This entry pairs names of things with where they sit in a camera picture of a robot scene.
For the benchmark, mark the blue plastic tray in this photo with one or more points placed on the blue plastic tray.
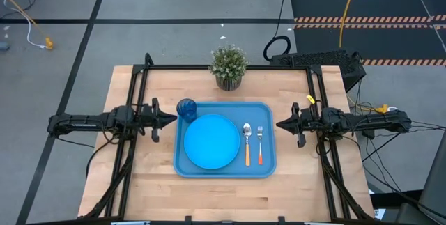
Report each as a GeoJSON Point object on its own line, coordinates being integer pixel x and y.
{"type": "Point", "coordinates": [268, 162]}

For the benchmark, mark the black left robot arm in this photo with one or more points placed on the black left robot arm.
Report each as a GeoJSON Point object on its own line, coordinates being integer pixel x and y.
{"type": "Point", "coordinates": [80, 122]}

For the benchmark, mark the yellow tag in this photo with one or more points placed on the yellow tag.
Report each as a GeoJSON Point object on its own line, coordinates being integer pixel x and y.
{"type": "Point", "coordinates": [310, 99]}

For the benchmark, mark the round blue plate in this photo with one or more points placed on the round blue plate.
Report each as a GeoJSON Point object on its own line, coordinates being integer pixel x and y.
{"type": "Point", "coordinates": [212, 141]}

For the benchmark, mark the black aluminium table frame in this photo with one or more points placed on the black aluminium table frame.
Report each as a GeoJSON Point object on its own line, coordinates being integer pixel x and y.
{"type": "Point", "coordinates": [271, 67]}

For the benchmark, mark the dark grey bin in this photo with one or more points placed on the dark grey bin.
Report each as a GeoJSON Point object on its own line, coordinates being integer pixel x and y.
{"type": "Point", "coordinates": [435, 190]}

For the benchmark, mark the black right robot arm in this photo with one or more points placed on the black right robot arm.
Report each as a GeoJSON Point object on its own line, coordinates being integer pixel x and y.
{"type": "Point", "coordinates": [369, 122]}

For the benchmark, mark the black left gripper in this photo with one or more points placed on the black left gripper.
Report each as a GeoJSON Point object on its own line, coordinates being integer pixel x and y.
{"type": "Point", "coordinates": [150, 118]}

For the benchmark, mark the black perforated computer tower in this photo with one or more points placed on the black perforated computer tower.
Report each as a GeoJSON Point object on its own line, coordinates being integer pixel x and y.
{"type": "Point", "coordinates": [320, 59]}

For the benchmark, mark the black mat with hazard stripes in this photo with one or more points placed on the black mat with hazard stripes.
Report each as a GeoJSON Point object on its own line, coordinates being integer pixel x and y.
{"type": "Point", "coordinates": [320, 40]}
{"type": "Point", "coordinates": [320, 5]}

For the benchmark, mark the dark blue ribbed cup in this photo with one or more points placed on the dark blue ribbed cup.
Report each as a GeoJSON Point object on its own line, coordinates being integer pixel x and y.
{"type": "Point", "coordinates": [186, 108]}

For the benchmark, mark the potted plant in ribbed pot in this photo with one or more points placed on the potted plant in ribbed pot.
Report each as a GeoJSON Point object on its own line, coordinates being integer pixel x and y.
{"type": "Point", "coordinates": [228, 64]}

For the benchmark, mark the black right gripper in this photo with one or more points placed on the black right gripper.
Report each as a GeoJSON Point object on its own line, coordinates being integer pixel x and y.
{"type": "Point", "coordinates": [310, 123]}

